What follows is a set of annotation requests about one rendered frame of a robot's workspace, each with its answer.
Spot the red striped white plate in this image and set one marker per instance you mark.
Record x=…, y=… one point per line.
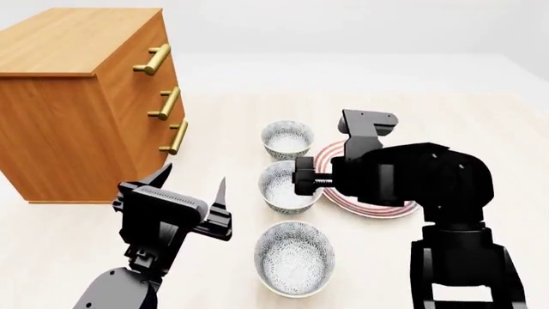
x=330, y=154

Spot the right gripper black camera mount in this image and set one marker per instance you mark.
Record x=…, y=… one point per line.
x=364, y=128

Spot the patterned black white bowl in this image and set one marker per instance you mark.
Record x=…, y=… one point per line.
x=286, y=136
x=293, y=260
x=279, y=190

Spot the left gripper grey camera box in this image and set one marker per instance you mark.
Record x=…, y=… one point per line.
x=171, y=201

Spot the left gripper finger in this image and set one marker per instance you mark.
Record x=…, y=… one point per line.
x=221, y=206
x=161, y=178

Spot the wooden three-drawer cabinet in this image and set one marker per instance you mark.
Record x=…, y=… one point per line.
x=64, y=122

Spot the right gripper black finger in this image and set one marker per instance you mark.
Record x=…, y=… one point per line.
x=305, y=177

